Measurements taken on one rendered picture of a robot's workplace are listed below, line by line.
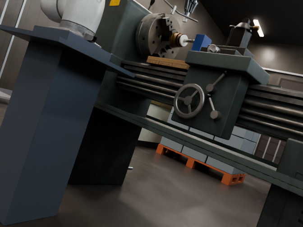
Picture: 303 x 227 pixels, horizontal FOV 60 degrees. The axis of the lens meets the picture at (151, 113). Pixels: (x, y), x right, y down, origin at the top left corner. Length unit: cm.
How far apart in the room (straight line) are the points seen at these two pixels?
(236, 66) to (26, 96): 85
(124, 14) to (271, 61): 954
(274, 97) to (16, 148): 105
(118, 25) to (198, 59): 73
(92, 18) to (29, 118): 50
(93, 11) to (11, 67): 396
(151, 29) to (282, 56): 954
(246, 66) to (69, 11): 76
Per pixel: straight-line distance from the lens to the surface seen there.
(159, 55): 168
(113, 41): 171
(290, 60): 1091
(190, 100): 112
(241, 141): 363
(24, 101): 120
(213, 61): 112
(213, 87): 109
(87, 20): 121
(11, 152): 123
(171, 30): 170
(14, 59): 510
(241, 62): 106
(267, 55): 1110
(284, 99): 112
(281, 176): 93
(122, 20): 174
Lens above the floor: 62
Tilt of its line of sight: 1 degrees down
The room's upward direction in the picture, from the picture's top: 19 degrees clockwise
